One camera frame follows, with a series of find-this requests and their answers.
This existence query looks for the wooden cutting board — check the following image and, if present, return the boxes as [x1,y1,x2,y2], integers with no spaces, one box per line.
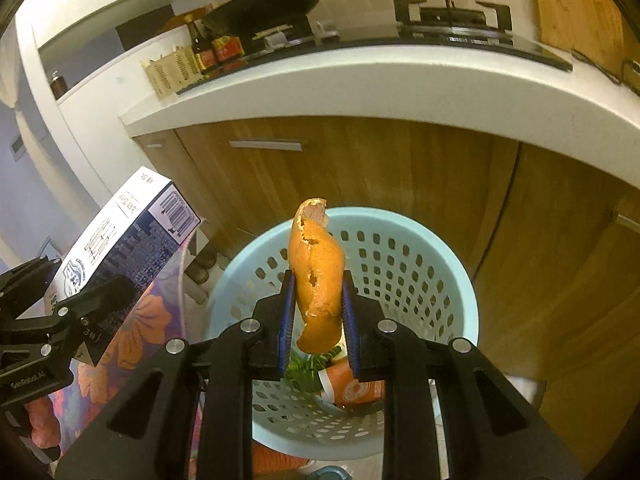
[527,0,626,63]

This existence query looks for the large green leaf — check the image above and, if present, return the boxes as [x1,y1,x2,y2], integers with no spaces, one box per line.
[286,350,346,386]

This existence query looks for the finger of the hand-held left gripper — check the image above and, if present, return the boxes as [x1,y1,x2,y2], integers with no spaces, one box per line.
[0,255,63,318]
[52,274,137,343]

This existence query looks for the black cable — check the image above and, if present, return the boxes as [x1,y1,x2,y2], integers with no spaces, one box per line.
[572,47,640,87]

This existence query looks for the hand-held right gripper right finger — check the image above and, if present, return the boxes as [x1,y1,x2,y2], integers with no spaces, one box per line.
[340,272,586,480]

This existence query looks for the bamboo rack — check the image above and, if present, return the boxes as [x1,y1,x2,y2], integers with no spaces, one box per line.
[140,44,207,100]

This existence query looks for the orange paper cup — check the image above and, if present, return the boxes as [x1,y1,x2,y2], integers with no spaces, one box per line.
[317,360,387,408]

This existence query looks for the metal cabinet handle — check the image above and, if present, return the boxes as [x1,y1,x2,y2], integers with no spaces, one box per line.
[229,139,306,152]

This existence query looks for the red label sauce bottle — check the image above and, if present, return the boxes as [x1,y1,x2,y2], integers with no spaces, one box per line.
[212,32,246,64]

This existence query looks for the pair of shoes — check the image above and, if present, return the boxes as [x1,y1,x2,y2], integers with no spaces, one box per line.
[185,250,219,287]

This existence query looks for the white kitchen countertop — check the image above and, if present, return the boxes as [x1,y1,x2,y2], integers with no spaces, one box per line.
[15,0,640,191]

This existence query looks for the orange peel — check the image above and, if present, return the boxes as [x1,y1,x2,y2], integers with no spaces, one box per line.
[287,199,346,355]

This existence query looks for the black burner grate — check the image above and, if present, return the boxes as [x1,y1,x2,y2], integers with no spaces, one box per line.
[394,0,514,36]

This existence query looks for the dark sauce bottle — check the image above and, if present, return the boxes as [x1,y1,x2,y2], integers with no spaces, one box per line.
[182,14,219,74]

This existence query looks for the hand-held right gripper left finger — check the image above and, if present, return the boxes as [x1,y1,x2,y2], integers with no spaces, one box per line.
[55,270,297,480]

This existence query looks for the person's left hand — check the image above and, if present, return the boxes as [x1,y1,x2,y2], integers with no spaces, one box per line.
[25,395,64,452]

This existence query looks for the light blue plastic basket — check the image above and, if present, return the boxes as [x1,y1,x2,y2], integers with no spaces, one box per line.
[205,206,480,461]

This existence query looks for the dark blue cardboard box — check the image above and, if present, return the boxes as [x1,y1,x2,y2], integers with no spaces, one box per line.
[47,166,202,368]

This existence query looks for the wooden kitchen cabinet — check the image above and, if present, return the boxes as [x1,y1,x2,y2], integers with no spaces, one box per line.
[132,115,640,461]

